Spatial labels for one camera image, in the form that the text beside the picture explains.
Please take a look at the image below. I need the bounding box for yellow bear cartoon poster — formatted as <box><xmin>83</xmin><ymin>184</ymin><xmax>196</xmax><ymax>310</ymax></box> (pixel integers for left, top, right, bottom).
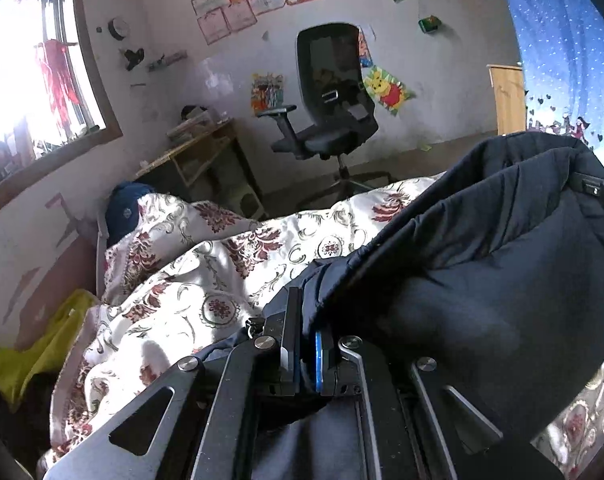
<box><xmin>363</xmin><ymin>66</ymin><xmax>417</xmax><ymax>117</ymax></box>

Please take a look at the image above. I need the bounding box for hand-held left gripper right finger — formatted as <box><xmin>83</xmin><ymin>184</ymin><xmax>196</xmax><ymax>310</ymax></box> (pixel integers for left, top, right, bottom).
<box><xmin>312</xmin><ymin>330</ymin><xmax>565</xmax><ymax>480</ymax></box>

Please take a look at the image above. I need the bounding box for black mesh office chair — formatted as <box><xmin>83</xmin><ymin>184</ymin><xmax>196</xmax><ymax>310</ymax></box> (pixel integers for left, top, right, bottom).
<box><xmin>256</xmin><ymin>22</ymin><xmax>393</xmax><ymax>201</ymax></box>

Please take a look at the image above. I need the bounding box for dark navy padded jacket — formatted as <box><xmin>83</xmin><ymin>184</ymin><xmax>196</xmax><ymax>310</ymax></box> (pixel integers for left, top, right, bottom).
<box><xmin>197</xmin><ymin>130</ymin><xmax>604</xmax><ymax>480</ymax></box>

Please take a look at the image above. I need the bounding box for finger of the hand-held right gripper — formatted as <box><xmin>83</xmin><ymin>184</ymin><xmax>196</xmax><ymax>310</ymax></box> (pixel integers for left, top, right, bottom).
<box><xmin>573</xmin><ymin>170</ymin><xmax>604</xmax><ymax>242</ymax></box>

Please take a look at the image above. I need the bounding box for blue printed curtain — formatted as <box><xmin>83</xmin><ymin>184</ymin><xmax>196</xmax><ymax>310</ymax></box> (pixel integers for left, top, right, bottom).
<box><xmin>492</xmin><ymin>0</ymin><xmax>604</xmax><ymax>166</ymax></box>

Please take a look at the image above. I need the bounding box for blue pillow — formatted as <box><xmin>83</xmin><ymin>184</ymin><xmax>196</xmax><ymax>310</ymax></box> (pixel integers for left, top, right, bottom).
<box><xmin>104</xmin><ymin>181</ymin><xmax>155</xmax><ymax>248</ymax></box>

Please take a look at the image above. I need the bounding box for anime character wall poster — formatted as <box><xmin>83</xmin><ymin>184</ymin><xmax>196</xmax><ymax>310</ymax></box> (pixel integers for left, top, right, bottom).
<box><xmin>357</xmin><ymin>27</ymin><xmax>375</xmax><ymax>68</ymax></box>

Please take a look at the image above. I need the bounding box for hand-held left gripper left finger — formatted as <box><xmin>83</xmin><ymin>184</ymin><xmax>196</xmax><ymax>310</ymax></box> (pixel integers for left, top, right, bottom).
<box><xmin>44</xmin><ymin>287</ymin><xmax>304</xmax><ymax>480</ymax></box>

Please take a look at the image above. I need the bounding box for floral satin quilt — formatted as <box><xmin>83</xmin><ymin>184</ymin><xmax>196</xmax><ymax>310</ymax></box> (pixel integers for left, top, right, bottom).
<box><xmin>37</xmin><ymin>170</ymin><xmax>604</xmax><ymax>480</ymax></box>

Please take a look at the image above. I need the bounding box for wooden cabinet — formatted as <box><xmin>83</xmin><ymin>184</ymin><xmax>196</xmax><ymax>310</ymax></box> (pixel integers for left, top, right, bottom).
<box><xmin>487</xmin><ymin>62</ymin><xmax>528</xmax><ymax>136</ymax></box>

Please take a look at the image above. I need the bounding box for yellow cloth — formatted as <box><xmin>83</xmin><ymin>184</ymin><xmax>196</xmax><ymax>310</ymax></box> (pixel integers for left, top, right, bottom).
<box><xmin>0</xmin><ymin>289</ymin><xmax>100</xmax><ymax>411</ymax></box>

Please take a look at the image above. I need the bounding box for colourful cartoon group poster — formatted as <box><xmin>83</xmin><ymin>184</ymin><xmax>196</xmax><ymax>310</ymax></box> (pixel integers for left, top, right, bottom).
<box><xmin>251</xmin><ymin>72</ymin><xmax>285</xmax><ymax>116</ymax></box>

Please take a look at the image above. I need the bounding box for wooden desk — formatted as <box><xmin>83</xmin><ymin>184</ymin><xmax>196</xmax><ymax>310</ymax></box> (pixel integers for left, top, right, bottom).
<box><xmin>134</xmin><ymin>120</ymin><xmax>268</xmax><ymax>221</ymax></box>

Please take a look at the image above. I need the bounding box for black wall hook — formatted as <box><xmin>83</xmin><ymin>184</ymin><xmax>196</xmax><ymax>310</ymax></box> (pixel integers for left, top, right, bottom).
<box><xmin>119</xmin><ymin>47</ymin><xmax>145</xmax><ymax>71</ymax></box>

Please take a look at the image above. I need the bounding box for clutter on desk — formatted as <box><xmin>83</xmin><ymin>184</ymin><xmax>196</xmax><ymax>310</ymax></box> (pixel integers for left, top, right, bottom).
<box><xmin>167</xmin><ymin>105</ymin><xmax>233</xmax><ymax>143</ymax></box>

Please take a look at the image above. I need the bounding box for red hanging cloth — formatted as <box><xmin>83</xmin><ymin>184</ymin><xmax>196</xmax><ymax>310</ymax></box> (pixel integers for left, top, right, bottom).
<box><xmin>34</xmin><ymin>40</ymin><xmax>80</xmax><ymax>128</ymax></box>

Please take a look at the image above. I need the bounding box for wood-framed window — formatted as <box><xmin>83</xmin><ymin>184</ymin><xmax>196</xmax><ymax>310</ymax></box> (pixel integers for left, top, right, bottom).
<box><xmin>0</xmin><ymin>0</ymin><xmax>124</xmax><ymax>211</ymax></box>

